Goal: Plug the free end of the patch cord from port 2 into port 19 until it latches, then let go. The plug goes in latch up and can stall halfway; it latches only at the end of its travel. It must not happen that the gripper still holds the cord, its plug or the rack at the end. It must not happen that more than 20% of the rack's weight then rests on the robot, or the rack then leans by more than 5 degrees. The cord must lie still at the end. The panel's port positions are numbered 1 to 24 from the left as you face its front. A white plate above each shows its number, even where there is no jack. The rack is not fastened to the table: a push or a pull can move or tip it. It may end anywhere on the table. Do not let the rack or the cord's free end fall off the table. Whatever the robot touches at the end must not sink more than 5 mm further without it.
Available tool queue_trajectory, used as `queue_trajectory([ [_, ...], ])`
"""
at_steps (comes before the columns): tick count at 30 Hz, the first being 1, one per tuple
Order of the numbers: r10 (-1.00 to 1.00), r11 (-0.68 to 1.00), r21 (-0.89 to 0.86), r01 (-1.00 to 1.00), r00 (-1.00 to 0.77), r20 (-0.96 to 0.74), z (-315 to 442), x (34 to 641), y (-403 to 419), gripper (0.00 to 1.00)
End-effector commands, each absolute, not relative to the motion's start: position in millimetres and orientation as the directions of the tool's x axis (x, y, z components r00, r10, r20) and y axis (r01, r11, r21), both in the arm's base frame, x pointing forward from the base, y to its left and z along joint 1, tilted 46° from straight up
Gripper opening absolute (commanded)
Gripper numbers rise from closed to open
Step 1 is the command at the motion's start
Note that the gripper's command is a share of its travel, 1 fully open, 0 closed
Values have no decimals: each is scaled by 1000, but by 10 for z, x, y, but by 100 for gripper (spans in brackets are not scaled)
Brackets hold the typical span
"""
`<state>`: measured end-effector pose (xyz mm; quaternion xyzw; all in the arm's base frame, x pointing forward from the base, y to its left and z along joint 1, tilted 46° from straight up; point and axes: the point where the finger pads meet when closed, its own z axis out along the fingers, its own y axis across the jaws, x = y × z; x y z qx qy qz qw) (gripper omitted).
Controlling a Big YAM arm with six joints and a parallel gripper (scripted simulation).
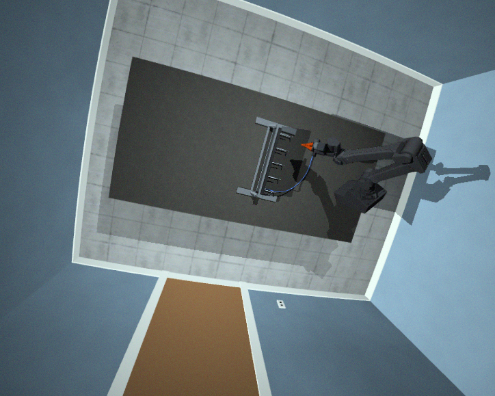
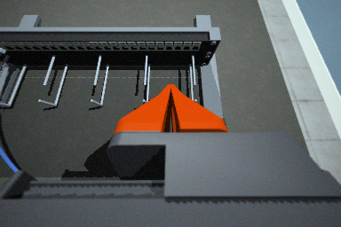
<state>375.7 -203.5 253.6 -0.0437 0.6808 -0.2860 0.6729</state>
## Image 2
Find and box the blue patch cord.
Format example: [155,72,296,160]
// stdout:
[0,146,19,172]

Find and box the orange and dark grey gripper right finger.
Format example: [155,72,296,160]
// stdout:
[170,84,228,132]

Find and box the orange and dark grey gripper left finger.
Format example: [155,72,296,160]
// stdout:
[114,84,171,133]

